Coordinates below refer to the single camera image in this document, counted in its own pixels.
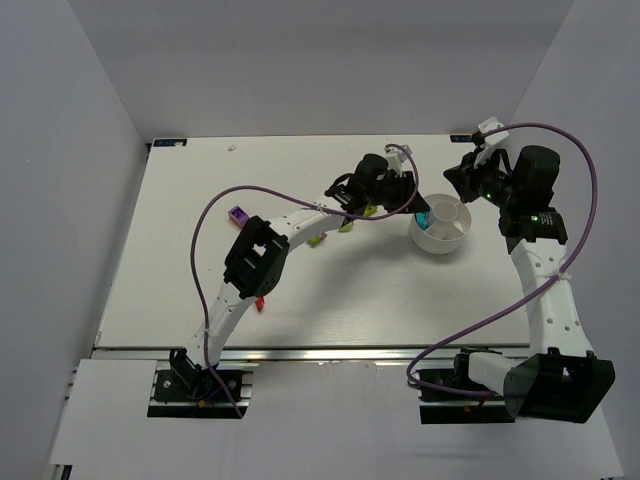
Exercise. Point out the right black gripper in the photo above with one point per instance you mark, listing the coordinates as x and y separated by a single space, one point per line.
473 176

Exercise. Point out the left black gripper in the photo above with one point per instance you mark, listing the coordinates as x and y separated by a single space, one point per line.
405 189

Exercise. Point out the small cyan lego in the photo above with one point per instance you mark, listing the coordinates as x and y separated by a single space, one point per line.
423 215

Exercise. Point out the white round divided container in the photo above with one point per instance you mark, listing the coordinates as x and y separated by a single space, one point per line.
449 223

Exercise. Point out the green lego brick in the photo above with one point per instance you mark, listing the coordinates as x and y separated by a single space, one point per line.
370 210

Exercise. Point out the purple green lego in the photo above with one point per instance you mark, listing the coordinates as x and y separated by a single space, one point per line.
316 240

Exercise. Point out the purple and pink lego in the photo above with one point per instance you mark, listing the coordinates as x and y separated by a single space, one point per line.
238 216

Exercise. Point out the large cyan lego brick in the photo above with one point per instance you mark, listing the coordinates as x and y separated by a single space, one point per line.
424 224

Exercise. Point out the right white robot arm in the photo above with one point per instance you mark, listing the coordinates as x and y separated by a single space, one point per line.
562 379

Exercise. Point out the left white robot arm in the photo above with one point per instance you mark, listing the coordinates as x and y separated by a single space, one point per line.
255 263

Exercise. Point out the right blue table label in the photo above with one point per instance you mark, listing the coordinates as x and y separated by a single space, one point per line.
462 138

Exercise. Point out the blue table label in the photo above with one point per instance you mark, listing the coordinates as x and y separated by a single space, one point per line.
169 142
462 138

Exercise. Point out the pale green lego piece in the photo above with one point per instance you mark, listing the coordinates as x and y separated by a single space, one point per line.
346 227

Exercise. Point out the left blue table label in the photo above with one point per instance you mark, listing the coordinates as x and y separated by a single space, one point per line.
169 142

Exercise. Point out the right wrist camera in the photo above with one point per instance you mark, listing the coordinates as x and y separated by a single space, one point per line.
488 137

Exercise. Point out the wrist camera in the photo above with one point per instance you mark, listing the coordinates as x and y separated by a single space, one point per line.
396 157
488 137

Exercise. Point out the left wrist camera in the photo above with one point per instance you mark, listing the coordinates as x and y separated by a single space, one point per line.
396 157

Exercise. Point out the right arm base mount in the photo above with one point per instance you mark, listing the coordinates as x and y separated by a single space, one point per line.
447 396

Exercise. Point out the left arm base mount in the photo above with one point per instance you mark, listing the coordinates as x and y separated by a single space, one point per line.
183 390

